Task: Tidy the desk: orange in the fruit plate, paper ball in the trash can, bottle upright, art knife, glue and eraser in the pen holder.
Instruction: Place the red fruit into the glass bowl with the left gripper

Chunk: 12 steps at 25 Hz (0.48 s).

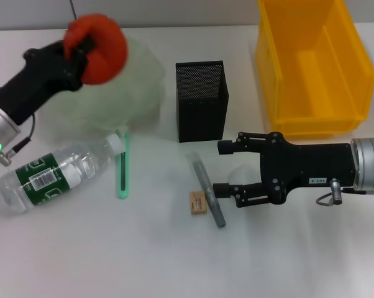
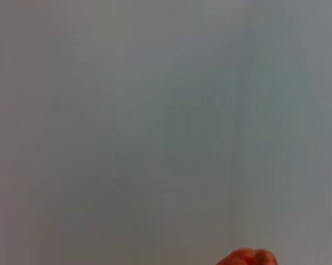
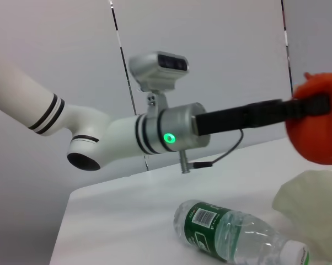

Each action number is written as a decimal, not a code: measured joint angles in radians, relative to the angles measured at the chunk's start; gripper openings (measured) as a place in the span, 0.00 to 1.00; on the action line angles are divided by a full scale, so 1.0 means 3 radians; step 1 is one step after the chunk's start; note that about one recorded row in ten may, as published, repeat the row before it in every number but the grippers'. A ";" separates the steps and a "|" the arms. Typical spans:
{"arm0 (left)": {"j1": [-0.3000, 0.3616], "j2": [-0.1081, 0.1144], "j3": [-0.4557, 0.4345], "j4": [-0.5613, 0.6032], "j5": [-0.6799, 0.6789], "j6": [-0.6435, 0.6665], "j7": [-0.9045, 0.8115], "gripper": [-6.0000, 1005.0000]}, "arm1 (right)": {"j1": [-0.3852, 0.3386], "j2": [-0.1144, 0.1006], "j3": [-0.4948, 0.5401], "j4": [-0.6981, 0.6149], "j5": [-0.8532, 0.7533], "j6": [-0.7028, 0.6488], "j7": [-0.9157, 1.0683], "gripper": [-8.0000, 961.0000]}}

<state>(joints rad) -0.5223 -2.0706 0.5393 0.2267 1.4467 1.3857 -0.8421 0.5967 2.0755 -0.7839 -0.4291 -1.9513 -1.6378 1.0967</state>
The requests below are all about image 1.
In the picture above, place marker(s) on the white paper ball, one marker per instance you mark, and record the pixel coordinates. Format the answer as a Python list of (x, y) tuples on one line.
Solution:
[(244, 174)]

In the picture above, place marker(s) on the clear bottle with green label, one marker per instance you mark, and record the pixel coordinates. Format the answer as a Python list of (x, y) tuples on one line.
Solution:
[(44, 177)]

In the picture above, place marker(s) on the grey marker pen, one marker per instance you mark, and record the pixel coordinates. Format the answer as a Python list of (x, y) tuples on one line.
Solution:
[(205, 183)]

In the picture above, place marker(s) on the yellow plastic storage bin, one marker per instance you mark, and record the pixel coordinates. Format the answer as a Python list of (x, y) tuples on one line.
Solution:
[(299, 93)]

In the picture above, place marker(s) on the red-orange toy orange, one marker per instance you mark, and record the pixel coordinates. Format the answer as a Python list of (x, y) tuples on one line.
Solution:
[(109, 56)]

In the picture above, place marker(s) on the green utility knife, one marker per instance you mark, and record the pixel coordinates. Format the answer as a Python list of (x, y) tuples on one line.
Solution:
[(123, 174)]

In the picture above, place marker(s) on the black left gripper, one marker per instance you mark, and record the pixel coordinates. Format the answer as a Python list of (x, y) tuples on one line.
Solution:
[(34, 80)]

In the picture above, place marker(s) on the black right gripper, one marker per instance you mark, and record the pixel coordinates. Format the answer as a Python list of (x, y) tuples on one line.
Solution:
[(311, 164)]

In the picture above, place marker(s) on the tan rectangular eraser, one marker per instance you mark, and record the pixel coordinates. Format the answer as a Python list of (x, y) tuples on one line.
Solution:
[(198, 203)]

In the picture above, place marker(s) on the pale green glass fruit plate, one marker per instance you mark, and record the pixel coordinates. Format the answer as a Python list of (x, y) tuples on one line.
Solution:
[(137, 87)]

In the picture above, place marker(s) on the black mesh pen holder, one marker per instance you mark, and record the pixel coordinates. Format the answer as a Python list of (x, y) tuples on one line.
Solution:
[(202, 118)]

